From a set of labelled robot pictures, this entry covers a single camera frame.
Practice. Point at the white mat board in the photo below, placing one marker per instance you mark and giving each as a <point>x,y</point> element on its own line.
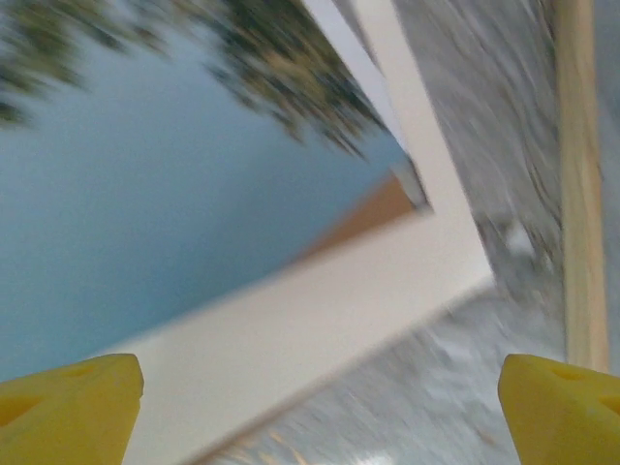
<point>290,329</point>

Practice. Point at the light wooden picture frame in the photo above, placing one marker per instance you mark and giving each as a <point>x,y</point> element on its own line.
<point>581,194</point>

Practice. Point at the seaside photo print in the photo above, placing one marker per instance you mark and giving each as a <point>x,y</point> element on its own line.
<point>145,194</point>

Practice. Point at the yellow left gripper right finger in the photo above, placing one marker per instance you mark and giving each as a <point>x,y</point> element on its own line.
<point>562,416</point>

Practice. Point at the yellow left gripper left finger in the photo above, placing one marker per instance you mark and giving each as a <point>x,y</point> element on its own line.
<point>63,416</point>

